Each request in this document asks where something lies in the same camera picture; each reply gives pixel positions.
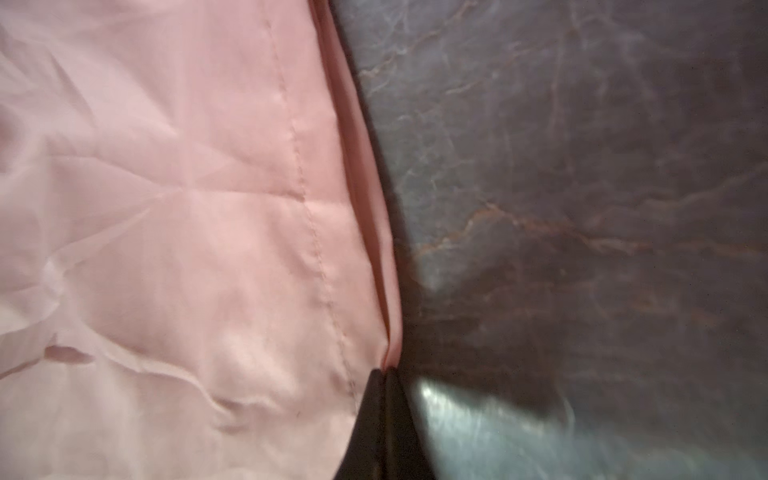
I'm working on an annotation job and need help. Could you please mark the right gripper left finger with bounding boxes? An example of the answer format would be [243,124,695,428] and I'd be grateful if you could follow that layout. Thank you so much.
[334,369,385,480]

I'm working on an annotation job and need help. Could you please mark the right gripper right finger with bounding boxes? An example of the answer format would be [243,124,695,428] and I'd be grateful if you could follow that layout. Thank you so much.
[385,368,435,480]

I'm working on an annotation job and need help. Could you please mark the pink shorts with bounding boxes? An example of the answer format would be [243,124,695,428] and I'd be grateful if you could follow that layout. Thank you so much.
[1,1,402,479]

